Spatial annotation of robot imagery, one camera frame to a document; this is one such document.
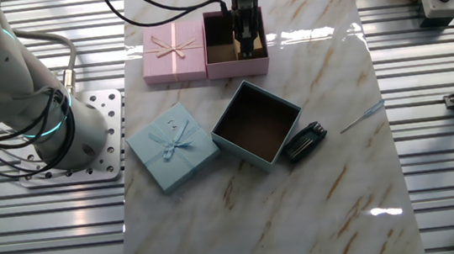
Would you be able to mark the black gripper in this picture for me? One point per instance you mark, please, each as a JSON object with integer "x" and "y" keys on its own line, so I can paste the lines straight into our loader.
{"x": 246, "y": 15}

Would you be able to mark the small wooden block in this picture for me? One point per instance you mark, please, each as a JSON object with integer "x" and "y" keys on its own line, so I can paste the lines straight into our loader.
{"x": 258, "y": 49}

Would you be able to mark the pink open gift box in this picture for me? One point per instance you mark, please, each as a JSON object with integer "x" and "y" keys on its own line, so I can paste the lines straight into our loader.
{"x": 238, "y": 68}

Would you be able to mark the light blue open gift box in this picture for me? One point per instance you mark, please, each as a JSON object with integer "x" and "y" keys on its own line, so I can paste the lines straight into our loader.
{"x": 256, "y": 124}

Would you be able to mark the pink lid with bow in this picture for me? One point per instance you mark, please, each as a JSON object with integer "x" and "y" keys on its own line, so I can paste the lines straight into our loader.
{"x": 190, "y": 63}

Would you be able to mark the black hex key set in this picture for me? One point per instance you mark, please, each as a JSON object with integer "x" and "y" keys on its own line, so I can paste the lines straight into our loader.
{"x": 305, "y": 144}

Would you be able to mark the clear plastic pipette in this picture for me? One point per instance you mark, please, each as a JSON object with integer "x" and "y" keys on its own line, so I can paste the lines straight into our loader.
{"x": 373, "y": 107}

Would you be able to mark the light blue lid with bow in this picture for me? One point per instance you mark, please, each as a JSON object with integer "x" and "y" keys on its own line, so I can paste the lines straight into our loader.
{"x": 163, "y": 167}

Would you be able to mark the marble pattern table mat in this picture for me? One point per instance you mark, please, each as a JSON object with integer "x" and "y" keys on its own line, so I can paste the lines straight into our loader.
{"x": 262, "y": 224}

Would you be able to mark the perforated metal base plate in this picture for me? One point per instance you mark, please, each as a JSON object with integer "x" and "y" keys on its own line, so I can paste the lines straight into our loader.
{"x": 113, "y": 134}

